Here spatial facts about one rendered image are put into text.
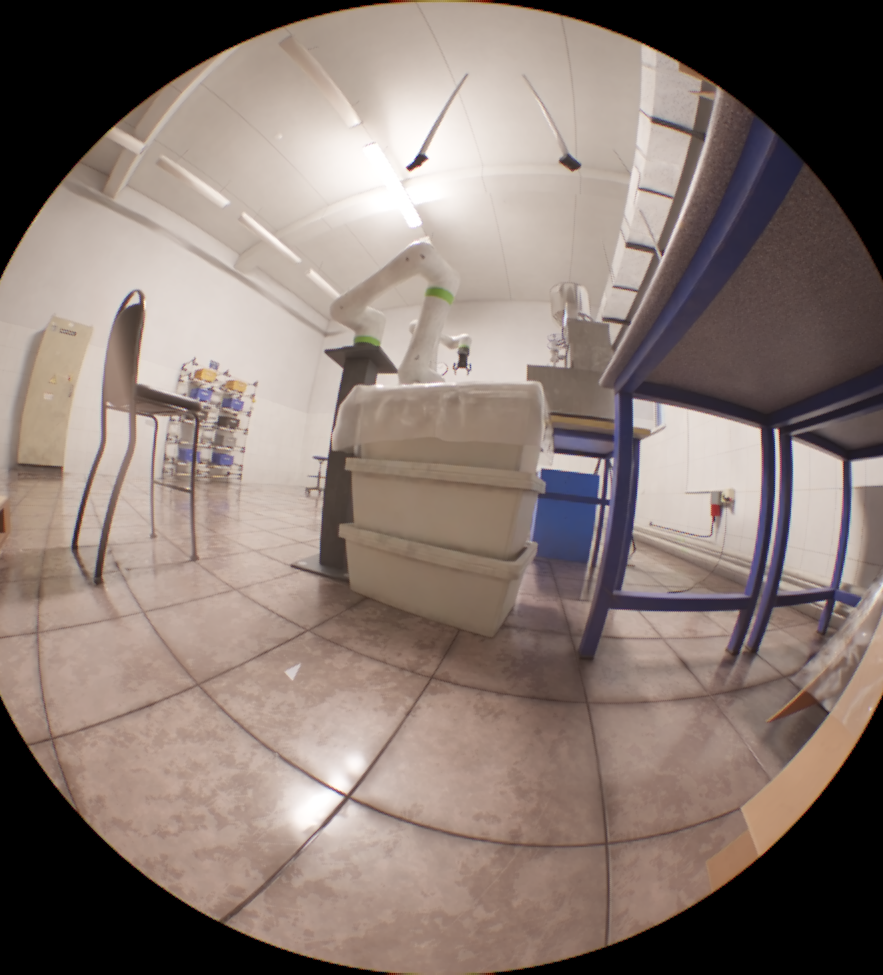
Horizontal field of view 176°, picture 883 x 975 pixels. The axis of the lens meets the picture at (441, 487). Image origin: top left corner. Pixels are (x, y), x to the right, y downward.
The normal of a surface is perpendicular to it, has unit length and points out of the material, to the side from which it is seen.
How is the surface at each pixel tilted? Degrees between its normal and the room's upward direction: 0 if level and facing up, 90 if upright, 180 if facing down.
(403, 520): 96
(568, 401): 90
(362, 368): 90
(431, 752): 0
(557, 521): 90
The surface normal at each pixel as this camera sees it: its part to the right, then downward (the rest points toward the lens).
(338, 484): -0.14, -0.01
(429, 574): -0.44, 0.06
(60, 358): 0.95, 0.11
